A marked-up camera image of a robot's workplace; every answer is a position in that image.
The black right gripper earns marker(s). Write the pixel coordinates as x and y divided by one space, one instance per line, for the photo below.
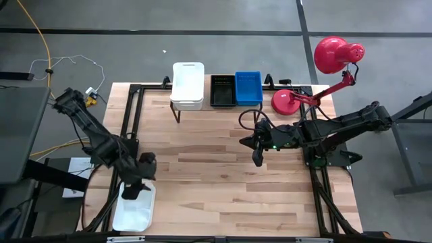
280 136

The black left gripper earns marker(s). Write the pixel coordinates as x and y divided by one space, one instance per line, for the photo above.
145 167

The black plastic basket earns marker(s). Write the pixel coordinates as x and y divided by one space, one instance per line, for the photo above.
222 92

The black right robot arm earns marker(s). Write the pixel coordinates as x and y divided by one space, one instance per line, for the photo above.
344 123

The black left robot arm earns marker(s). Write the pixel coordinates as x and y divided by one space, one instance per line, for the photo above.
101 141

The blue plastic basket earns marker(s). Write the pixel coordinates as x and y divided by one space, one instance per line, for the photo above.
249 89

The white paper sheet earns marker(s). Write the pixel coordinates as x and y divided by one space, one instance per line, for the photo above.
79 168

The black lamp plug adapter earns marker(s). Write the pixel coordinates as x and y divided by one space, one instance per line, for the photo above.
285 81

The white power adapter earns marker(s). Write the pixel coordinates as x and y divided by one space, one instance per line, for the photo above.
91 92

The red desk lamp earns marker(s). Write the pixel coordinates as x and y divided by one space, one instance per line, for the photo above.
332 54

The grey desk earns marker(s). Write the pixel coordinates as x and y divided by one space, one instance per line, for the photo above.
20 135

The grey metal stand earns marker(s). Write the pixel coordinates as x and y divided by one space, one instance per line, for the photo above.
410 158

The black floor strip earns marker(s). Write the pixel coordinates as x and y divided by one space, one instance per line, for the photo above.
15 76

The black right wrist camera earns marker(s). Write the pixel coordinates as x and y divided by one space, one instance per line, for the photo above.
257 155

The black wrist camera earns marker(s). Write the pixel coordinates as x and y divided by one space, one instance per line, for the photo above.
131 191
257 155

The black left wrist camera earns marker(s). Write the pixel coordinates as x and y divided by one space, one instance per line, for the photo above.
131 191

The black aluminium table frame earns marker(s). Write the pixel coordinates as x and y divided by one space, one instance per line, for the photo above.
317 195

